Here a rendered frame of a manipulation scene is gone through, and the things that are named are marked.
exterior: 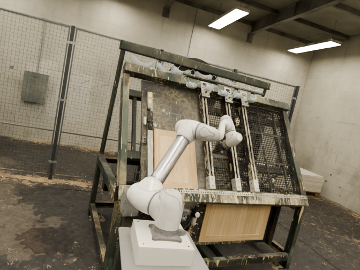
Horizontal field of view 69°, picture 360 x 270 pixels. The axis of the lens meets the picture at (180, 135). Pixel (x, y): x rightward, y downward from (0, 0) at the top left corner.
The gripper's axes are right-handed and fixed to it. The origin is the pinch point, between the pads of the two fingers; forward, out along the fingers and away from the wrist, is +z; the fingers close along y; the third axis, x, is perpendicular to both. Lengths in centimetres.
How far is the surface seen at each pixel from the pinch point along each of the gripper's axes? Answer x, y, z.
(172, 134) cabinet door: 42.1, 15.7, 6.3
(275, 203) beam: -75, -48, 4
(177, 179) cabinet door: 39.5, -29.5, 6.7
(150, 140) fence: 66, 5, 4
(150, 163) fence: 66, -17, 4
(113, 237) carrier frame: 91, -77, 24
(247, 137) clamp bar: -49, 22, 2
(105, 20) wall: 73, 437, 298
